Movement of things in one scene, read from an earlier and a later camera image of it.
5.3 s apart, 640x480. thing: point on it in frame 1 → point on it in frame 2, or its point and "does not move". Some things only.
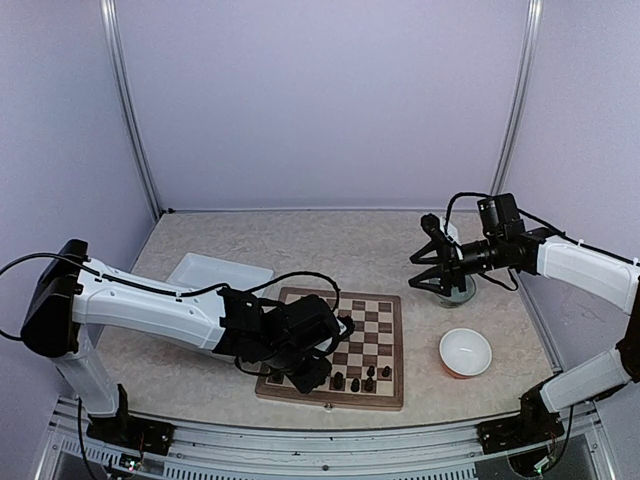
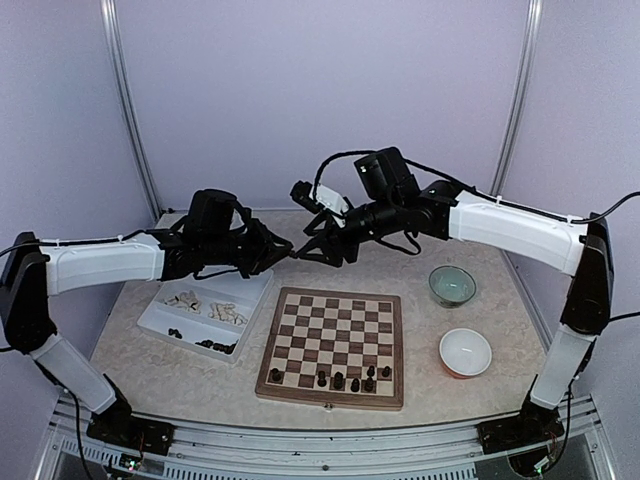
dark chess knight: x=338 y=380 does not move
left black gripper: x=308 y=383 → x=264 y=249
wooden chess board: x=367 y=368 does not move
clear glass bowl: x=456 y=297 does not move
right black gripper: x=449 y=270 → x=334 y=256
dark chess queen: x=369 y=384 does not move
